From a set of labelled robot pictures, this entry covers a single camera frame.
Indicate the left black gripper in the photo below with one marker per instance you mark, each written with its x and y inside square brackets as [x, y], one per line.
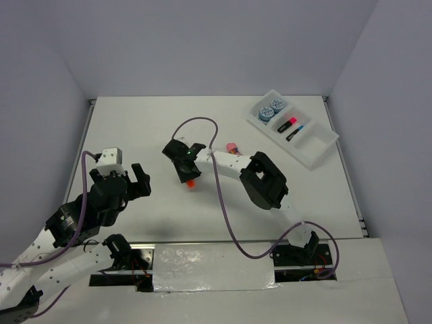
[141, 187]

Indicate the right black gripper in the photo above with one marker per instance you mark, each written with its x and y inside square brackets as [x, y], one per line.
[184, 177]

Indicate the pink-capped tube of pens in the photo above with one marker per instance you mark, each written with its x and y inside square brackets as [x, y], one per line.
[233, 149]

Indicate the blue slime jar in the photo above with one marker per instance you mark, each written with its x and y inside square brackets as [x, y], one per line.
[265, 114]
[277, 105]

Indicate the blue highlighter marker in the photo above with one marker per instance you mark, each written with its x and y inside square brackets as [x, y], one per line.
[291, 135]

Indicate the pink highlighter marker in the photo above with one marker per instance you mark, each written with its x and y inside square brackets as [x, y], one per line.
[286, 125]

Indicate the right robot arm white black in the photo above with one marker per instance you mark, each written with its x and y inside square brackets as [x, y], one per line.
[265, 185]

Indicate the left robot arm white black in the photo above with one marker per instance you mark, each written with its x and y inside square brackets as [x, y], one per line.
[45, 268]

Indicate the silver foil sheet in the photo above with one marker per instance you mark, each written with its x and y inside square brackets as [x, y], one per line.
[208, 268]

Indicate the white three-compartment tray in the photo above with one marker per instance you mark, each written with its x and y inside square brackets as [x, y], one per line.
[309, 146]

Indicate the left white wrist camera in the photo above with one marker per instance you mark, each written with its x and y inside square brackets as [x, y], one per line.
[110, 160]

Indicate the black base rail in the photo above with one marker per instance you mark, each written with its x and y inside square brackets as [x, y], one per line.
[287, 268]

